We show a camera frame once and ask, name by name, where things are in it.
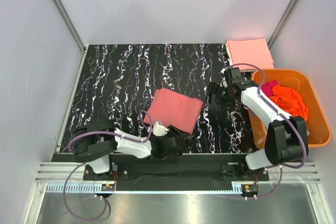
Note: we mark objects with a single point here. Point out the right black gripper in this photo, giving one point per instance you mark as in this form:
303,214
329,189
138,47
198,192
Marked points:
213,97

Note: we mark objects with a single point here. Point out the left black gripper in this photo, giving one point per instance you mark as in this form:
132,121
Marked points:
182,135

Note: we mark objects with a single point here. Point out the salmon red t shirt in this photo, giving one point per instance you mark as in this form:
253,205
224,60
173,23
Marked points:
172,108

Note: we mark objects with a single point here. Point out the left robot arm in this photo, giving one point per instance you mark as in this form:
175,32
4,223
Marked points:
92,144

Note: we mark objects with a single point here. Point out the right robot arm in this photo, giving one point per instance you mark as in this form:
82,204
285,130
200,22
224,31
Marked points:
286,137

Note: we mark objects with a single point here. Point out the magenta t shirt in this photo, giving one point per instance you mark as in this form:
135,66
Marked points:
268,87

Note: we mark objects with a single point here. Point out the folded light pink t shirt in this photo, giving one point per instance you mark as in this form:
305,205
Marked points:
254,51

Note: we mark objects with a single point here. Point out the orange t shirt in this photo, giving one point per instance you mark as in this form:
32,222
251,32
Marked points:
290,101

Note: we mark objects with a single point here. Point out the orange plastic basket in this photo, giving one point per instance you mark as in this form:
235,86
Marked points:
317,124

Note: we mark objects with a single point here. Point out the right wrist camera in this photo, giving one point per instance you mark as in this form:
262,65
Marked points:
223,82

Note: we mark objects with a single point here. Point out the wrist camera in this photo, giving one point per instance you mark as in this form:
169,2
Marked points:
159,129
223,82

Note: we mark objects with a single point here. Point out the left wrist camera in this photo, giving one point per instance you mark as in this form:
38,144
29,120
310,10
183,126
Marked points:
159,129

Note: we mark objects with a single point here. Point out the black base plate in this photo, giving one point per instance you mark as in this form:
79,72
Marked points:
226,167

